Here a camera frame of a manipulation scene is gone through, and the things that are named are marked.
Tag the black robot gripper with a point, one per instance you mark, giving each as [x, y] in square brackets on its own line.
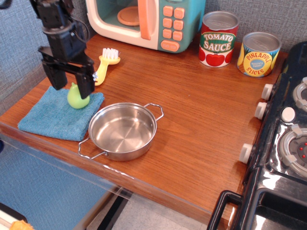
[66, 53]

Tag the green plastic pear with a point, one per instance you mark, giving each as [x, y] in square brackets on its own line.
[74, 98]

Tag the blue cloth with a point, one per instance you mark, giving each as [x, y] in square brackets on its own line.
[53, 117]

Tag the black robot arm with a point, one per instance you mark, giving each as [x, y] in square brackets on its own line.
[54, 13]

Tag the stainless steel pot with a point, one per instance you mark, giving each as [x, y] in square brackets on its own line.
[123, 131]

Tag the yellow dish brush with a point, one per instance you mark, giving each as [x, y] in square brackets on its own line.
[110, 56]

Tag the teal toy microwave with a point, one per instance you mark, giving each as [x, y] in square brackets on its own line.
[165, 25]

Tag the tomato sauce can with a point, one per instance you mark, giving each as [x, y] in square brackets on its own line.
[217, 39]

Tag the orange object bottom left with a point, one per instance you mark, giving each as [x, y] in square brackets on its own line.
[21, 225]

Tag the pineapple slices can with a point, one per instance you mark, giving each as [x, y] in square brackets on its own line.
[258, 54]

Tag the white stove knob lower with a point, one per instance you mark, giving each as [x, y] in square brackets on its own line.
[245, 153]

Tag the white stove knob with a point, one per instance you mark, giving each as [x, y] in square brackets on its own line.
[245, 153]
[266, 92]
[260, 110]

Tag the white stove knob middle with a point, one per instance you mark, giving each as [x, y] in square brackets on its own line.
[260, 110]

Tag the white stove knob upper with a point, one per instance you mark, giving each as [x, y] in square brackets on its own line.
[266, 92]

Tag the black toy stove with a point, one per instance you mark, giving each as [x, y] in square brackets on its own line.
[275, 183]

